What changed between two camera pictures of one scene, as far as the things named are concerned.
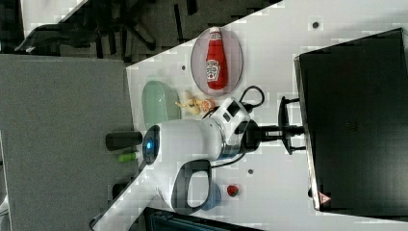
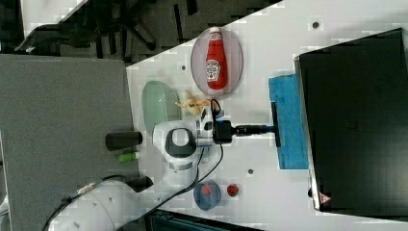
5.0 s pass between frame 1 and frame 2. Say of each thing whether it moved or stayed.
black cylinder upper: stayed
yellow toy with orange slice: stayed
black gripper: moved
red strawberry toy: stayed
